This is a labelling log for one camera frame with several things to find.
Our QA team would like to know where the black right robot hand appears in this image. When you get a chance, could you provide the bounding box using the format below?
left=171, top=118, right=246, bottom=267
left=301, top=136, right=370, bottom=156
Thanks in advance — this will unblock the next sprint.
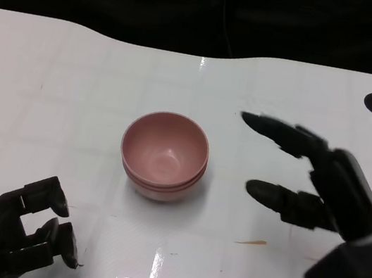
left=222, top=110, right=372, bottom=246

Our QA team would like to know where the pink plastic bowl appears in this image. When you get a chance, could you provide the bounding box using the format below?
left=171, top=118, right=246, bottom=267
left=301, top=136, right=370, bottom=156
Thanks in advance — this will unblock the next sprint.
left=116, top=105, right=216, bottom=192
left=117, top=156, right=207, bottom=198
left=123, top=166, right=204, bottom=209

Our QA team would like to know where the thin orange wood sliver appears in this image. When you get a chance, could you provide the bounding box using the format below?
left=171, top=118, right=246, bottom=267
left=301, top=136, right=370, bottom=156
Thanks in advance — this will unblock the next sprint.
left=235, top=236, right=268, bottom=248

